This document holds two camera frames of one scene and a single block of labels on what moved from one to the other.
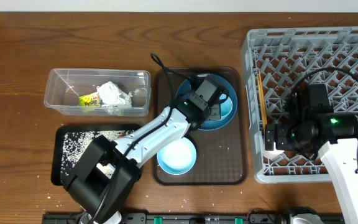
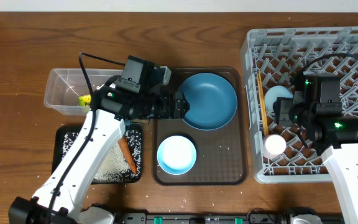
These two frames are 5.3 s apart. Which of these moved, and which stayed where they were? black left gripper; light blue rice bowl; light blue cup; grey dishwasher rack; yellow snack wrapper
Moved: light blue cup; black left gripper
Stayed: yellow snack wrapper; grey dishwasher rack; light blue rice bowl
